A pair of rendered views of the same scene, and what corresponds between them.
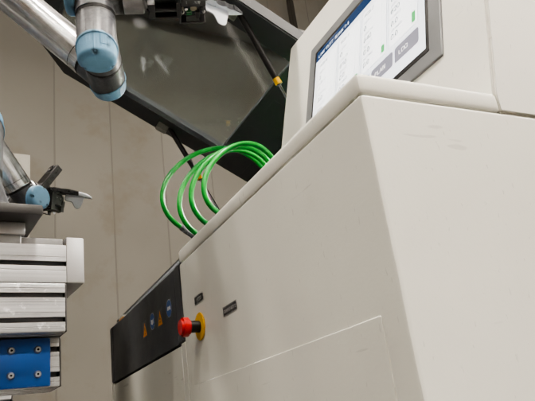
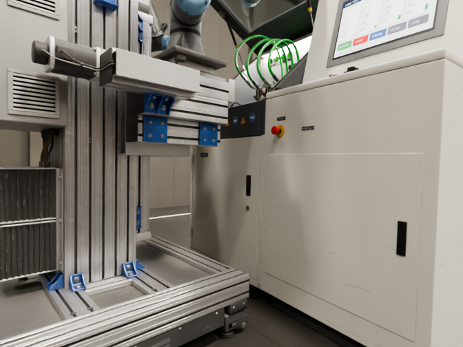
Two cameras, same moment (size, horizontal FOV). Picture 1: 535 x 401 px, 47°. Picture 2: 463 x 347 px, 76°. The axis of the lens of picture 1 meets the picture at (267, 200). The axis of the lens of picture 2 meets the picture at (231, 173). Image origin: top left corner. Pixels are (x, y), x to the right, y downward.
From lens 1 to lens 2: 55 cm
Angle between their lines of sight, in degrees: 24
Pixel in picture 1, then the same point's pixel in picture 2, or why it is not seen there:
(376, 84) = (449, 54)
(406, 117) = (453, 71)
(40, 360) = (214, 134)
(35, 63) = not seen: outside the picture
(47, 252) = (222, 85)
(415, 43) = (424, 22)
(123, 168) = not seen: hidden behind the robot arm
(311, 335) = (371, 151)
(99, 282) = not seen: hidden behind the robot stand
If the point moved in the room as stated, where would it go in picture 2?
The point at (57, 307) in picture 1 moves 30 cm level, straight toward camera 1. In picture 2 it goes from (224, 112) to (269, 99)
